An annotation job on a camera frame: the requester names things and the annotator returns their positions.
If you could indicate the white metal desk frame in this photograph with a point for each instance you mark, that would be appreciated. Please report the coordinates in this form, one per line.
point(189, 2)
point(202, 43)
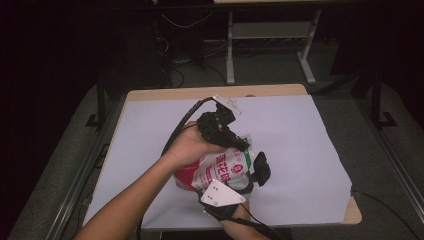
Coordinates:
point(230, 50)

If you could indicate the red and white salt bag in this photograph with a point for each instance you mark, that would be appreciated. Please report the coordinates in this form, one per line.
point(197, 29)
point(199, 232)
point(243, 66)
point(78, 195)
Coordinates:
point(216, 170)

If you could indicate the white table cover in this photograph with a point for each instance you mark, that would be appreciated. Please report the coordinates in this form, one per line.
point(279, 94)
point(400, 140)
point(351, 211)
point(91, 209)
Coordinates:
point(300, 150)

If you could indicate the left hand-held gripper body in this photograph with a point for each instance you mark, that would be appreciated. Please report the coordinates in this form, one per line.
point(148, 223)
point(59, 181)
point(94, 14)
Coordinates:
point(216, 128)

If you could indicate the person's right hand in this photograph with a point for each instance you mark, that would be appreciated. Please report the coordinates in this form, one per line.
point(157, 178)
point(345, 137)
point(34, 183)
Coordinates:
point(242, 213)

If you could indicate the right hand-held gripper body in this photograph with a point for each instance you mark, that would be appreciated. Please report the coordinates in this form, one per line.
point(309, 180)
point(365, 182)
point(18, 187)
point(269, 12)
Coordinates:
point(220, 196)

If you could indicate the person's left hand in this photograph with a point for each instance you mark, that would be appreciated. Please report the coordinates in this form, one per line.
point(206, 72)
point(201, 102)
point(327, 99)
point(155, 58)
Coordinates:
point(186, 146)

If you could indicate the aluminium rail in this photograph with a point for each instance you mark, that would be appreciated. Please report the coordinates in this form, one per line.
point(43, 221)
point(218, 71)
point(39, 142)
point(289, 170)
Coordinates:
point(75, 193)
point(400, 170)

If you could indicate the black metal stand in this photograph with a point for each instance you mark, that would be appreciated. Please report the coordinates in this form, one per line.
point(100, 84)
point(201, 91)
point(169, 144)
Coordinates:
point(376, 100)
point(101, 100)

